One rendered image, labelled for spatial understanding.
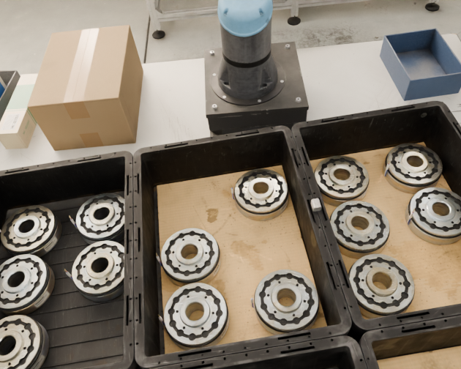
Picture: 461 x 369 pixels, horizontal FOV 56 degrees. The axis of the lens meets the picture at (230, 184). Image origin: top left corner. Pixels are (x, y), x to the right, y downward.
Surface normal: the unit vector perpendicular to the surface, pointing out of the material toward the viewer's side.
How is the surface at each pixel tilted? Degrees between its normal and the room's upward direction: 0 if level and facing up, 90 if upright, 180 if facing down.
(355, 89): 0
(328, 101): 0
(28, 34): 0
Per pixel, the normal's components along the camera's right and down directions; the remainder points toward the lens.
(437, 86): 0.12, 0.79
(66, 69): -0.08, -0.60
